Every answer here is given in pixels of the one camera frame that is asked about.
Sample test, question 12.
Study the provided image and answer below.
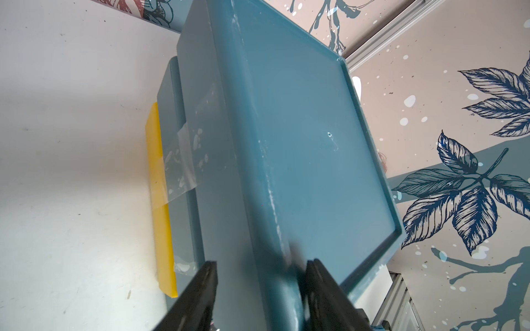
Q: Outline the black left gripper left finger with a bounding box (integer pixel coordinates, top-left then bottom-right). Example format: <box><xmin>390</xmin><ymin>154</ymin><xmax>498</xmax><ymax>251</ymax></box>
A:
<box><xmin>154</xmin><ymin>261</ymin><xmax>218</xmax><ymax>331</ymax></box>

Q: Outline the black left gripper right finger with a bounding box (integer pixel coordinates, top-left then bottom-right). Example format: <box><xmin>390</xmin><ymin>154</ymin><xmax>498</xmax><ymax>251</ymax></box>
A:
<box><xmin>304</xmin><ymin>259</ymin><xmax>371</xmax><ymax>331</ymax></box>

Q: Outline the teal drawer cabinet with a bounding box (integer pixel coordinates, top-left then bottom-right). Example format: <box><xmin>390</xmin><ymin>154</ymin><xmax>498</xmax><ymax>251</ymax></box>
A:
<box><xmin>160</xmin><ymin>1</ymin><xmax>404</xmax><ymax>330</ymax></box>

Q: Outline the yellow pad under cabinet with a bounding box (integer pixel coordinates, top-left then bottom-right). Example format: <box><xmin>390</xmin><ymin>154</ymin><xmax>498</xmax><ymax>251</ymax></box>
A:
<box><xmin>145</xmin><ymin>103</ymin><xmax>179</xmax><ymax>298</ymax></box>

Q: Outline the clear adhesive tape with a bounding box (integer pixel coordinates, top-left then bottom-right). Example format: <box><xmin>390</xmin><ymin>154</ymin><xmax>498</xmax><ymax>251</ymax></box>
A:
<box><xmin>157</xmin><ymin>83</ymin><xmax>229</xmax><ymax>204</ymax></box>

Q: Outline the aluminium frame rail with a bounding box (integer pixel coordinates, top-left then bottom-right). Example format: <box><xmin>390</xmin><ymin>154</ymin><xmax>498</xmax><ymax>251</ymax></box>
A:
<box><xmin>343</xmin><ymin>0</ymin><xmax>444</xmax><ymax>74</ymax></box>

